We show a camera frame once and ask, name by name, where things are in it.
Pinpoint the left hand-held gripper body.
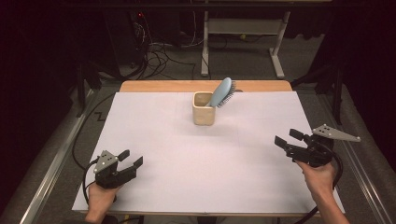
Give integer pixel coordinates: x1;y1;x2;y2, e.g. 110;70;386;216
92;149;125;189

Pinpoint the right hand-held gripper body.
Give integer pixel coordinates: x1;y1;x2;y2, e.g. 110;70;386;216
292;123;361;168

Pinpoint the light blue hairbrush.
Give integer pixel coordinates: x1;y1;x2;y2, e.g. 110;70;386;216
205;77;237;109

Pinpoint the beige square cup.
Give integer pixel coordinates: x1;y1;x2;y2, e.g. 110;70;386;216
191;91;217;127

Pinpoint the person's left hand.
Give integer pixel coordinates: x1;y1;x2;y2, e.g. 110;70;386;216
87;184;124;218

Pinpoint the person's right hand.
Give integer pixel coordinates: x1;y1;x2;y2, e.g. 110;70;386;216
295;161;338;195

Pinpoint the black metal stand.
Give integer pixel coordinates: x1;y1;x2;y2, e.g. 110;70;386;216
74;60;104;118
290;62;345;126

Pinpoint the white paper sheet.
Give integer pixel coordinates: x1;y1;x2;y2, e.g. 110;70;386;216
72;91;346;216

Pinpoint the dark computer tower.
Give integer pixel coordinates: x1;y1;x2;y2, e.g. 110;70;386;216
106;11;148;68

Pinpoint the left hand-held gripper cable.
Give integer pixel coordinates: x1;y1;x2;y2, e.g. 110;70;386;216
81;158;101;205

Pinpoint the hand-held gripper cable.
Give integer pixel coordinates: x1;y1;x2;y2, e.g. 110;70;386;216
293;141;344;224
81;158;101;205

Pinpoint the right hand-held gripper cable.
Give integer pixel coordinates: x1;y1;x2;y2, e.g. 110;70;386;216
293;141;344;224

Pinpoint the long black floor cable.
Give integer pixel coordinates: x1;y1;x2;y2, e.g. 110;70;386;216
72;91;117;172

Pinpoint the aluminium floor rail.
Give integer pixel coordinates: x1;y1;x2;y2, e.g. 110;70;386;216
18;89;95;224
319;92;394;224

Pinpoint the tangle of floor cables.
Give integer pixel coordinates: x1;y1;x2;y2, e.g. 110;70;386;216
130;18;197;80

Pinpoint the white metal desk frame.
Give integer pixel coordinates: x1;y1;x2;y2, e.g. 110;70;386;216
200;10;292;79

